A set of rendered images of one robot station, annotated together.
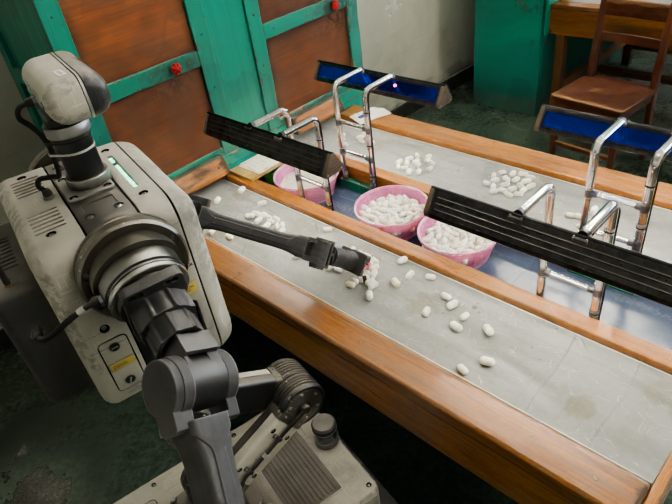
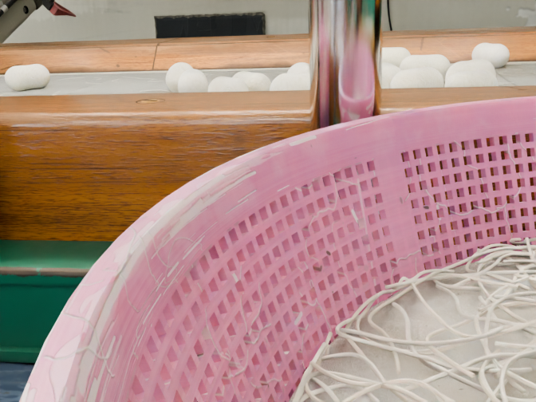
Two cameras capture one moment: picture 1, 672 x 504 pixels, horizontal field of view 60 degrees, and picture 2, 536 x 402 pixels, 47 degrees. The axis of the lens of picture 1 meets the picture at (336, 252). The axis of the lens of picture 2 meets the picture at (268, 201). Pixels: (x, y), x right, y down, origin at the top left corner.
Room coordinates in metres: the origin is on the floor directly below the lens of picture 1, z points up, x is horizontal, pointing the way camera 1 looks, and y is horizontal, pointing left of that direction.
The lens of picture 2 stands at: (2.05, -0.06, 0.80)
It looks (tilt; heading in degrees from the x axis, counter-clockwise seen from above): 18 degrees down; 139
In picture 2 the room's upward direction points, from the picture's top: 2 degrees counter-clockwise
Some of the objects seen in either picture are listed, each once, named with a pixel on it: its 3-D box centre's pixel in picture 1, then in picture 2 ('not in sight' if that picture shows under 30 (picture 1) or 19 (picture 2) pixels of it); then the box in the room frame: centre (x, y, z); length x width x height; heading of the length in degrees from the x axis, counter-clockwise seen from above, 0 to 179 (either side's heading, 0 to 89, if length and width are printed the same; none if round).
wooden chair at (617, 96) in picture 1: (605, 91); not in sight; (3.06, -1.66, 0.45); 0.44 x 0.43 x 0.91; 34
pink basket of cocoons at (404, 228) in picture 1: (392, 215); not in sight; (1.73, -0.22, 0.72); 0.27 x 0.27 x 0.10
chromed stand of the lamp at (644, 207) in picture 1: (624, 205); not in sight; (1.33, -0.83, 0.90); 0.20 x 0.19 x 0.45; 41
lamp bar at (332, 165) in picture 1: (265, 140); not in sight; (1.75, 0.17, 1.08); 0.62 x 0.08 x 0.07; 41
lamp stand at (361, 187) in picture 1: (368, 132); not in sight; (2.06, -0.20, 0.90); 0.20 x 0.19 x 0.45; 41
